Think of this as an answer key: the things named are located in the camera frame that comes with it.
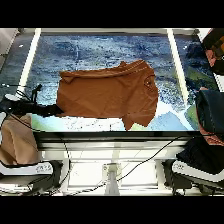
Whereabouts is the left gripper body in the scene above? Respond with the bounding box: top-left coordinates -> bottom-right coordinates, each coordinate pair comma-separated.
35,103 -> 65,118

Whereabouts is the brown T-shirt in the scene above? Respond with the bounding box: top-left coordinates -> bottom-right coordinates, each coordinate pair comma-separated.
55,59 -> 160,131

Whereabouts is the heap of clothes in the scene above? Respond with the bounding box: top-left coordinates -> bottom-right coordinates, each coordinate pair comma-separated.
201,28 -> 224,77

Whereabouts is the tan garment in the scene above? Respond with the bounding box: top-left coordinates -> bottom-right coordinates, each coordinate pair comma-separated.
0,113 -> 43,167

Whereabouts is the black garment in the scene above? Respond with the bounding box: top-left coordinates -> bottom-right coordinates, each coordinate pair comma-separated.
175,135 -> 224,175

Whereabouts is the dark blue garment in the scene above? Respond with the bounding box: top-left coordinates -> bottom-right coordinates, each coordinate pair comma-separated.
194,88 -> 224,135

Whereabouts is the red garment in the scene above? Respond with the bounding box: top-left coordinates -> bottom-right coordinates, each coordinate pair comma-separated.
199,130 -> 224,147

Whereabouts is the black cable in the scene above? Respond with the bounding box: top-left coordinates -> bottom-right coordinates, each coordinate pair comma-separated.
116,134 -> 201,184
8,112 -> 72,191

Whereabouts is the silver frame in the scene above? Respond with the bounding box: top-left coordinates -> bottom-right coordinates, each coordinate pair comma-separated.
0,28 -> 214,197

